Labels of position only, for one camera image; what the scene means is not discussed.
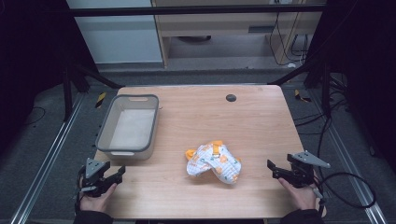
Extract black looped gripper cable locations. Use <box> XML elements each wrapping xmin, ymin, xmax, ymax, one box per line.
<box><xmin>314</xmin><ymin>172</ymin><xmax>377</xmax><ymax>210</ymax></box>

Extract person's right hand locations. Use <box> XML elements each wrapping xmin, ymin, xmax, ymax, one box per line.
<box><xmin>277</xmin><ymin>176</ymin><xmax>318</xmax><ymax>212</ymax></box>

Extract white basket with grey rim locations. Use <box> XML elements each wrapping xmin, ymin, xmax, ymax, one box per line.
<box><xmin>94</xmin><ymin>93</ymin><xmax>160</xmax><ymax>161</ymax></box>

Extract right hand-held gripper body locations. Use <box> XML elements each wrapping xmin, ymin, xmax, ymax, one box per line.
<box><xmin>286</xmin><ymin>150</ymin><xmax>332</xmax><ymax>189</ymax></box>

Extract black horizontal frame bar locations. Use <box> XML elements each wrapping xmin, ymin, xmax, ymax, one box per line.
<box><xmin>67</xmin><ymin>4</ymin><xmax>327</xmax><ymax>19</ymax></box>

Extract white cabinet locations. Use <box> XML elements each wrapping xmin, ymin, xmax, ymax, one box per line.
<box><xmin>65</xmin><ymin>0</ymin><xmax>164</xmax><ymax>65</ymax></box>

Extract aluminium floor rail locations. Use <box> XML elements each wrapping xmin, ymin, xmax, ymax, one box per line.
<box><xmin>307</xmin><ymin>90</ymin><xmax>389</xmax><ymax>224</ymax></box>
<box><xmin>8</xmin><ymin>92</ymin><xmax>86</xmax><ymax>224</ymax></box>

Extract person's left hand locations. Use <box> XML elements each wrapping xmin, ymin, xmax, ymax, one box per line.
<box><xmin>78</xmin><ymin>182</ymin><xmax>118</xmax><ymax>215</ymax></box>

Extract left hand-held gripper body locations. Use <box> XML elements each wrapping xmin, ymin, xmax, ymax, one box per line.
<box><xmin>78</xmin><ymin>157</ymin><xmax>114</xmax><ymax>198</ymax></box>

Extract yellow black striped tape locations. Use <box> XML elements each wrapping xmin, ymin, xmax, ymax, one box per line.
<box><xmin>293</xmin><ymin>89</ymin><xmax>313</xmax><ymax>104</ymax></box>
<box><xmin>94</xmin><ymin>91</ymin><xmax>107</xmax><ymax>109</ymax></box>

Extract black hanging cables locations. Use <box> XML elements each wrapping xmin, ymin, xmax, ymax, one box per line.
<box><xmin>268</xmin><ymin>11</ymin><xmax>310</xmax><ymax>67</ymax></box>

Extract black floor cables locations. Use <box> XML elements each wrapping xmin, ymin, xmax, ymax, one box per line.
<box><xmin>292</xmin><ymin>73</ymin><xmax>353</xmax><ymax>160</ymax></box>

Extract thin black floor cable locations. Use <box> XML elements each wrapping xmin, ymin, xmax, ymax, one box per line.
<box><xmin>23</xmin><ymin>106</ymin><xmax>47</xmax><ymax>127</ymax></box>

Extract black metal stand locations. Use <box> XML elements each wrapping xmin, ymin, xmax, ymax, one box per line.
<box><xmin>61</xmin><ymin>60</ymin><xmax>124</xmax><ymax>123</ymax></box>
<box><xmin>268</xmin><ymin>57</ymin><xmax>332</xmax><ymax>119</ymax></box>

